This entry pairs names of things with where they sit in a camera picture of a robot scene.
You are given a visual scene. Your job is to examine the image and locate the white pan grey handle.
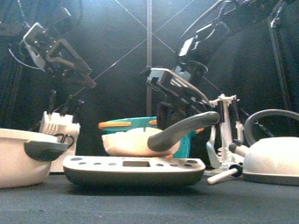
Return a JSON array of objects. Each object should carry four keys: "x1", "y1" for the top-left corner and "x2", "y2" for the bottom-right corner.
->
[{"x1": 101, "y1": 110, "x2": 222, "y2": 158}]

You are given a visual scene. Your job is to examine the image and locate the white utensil rack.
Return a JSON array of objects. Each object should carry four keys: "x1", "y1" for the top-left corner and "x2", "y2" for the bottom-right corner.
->
[{"x1": 205, "y1": 93, "x2": 247, "y2": 177}]

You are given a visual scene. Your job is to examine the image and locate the white knife block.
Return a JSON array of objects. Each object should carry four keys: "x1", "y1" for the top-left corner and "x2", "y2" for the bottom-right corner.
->
[{"x1": 39, "y1": 110, "x2": 82, "y2": 173}]

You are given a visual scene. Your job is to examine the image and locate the grey digital kitchen scale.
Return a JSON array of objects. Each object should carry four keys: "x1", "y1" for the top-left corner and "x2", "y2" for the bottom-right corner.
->
[{"x1": 62, "y1": 155, "x2": 207, "y2": 188}]

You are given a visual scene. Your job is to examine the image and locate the black toy scissors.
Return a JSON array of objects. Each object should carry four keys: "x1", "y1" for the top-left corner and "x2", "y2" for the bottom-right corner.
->
[{"x1": 52, "y1": 132, "x2": 76, "y2": 148}]

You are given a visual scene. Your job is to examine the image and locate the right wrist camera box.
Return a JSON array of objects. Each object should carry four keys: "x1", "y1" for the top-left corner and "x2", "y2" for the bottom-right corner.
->
[{"x1": 145, "y1": 67, "x2": 213, "y2": 109}]

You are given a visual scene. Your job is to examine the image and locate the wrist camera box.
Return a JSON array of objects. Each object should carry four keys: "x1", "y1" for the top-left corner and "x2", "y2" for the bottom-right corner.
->
[
  {"x1": 22, "y1": 22, "x2": 51, "y2": 72},
  {"x1": 145, "y1": 67, "x2": 213, "y2": 109}
]

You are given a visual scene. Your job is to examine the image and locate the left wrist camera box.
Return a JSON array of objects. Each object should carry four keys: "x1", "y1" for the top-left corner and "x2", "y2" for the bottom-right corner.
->
[{"x1": 22, "y1": 22, "x2": 51, "y2": 72}]

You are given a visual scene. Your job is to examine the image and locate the teal pot orange handles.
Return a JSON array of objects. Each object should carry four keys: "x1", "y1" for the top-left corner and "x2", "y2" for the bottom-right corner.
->
[{"x1": 98, "y1": 115, "x2": 206, "y2": 159}]

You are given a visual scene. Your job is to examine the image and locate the black knife handle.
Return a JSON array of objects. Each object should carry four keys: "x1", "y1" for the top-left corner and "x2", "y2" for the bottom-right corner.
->
[
  {"x1": 59, "y1": 93, "x2": 75, "y2": 116},
  {"x1": 71, "y1": 99, "x2": 86, "y2": 118},
  {"x1": 47, "y1": 89, "x2": 59, "y2": 116}
]

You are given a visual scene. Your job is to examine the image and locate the grey vertical frame pole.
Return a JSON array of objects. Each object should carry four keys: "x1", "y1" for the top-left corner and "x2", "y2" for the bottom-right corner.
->
[{"x1": 145, "y1": 0, "x2": 155, "y2": 117}]

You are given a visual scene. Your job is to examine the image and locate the dark metal frame post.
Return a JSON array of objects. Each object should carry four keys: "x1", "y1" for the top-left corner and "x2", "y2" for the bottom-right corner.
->
[{"x1": 267, "y1": 11, "x2": 295, "y2": 112}]

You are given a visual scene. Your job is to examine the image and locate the white handled utensil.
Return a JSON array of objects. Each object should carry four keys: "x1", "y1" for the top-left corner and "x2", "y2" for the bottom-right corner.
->
[{"x1": 206, "y1": 164, "x2": 245, "y2": 186}]

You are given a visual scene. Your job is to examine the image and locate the white kettle grey handle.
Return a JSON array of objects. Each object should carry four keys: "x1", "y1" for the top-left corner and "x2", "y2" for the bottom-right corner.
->
[{"x1": 229, "y1": 108, "x2": 299, "y2": 186}]

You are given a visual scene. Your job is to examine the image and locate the white pot grey handle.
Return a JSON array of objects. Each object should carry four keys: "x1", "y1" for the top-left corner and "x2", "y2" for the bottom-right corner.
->
[{"x1": 0, "y1": 128, "x2": 71, "y2": 189}]

